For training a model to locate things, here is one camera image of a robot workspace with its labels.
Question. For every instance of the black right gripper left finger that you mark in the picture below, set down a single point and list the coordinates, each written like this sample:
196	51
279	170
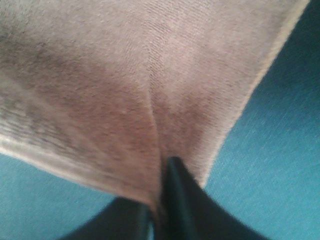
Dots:
122	219

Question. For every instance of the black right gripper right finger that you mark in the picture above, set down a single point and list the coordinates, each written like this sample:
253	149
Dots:
188	213

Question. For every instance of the brown towel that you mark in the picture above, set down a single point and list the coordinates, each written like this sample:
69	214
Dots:
101	92

